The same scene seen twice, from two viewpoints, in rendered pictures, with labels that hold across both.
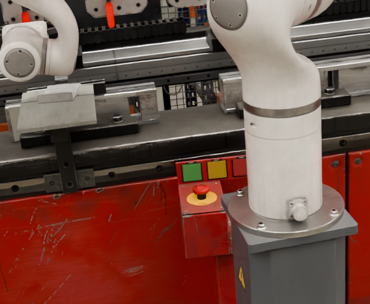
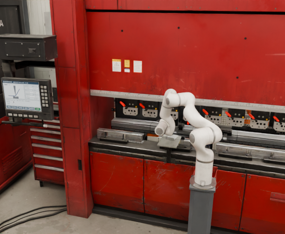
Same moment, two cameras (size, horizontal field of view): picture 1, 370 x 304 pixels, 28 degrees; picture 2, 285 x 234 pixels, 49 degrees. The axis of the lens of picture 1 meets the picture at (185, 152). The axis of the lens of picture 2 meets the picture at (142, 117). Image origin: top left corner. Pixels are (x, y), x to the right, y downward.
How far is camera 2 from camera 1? 1.20 m
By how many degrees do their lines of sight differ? 21
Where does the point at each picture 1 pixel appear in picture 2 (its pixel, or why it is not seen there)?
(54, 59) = (167, 132)
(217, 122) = not seen: hidden behind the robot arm
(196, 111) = not seen: hidden behind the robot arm
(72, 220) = (167, 170)
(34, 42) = (164, 126)
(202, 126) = not seen: hidden behind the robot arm
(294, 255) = (199, 192)
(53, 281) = (159, 184)
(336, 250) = (210, 195)
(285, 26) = (202, 145)
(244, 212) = (192, 180)
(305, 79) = (207, 156)
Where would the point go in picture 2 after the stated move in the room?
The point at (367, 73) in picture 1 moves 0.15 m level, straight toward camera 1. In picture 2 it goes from (260, 152) to (254, 159)
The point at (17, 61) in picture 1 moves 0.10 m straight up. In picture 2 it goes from (158, 130) to (158, 120)
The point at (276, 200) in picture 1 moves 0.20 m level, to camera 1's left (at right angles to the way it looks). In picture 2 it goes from (198, 179) to (171, 174)
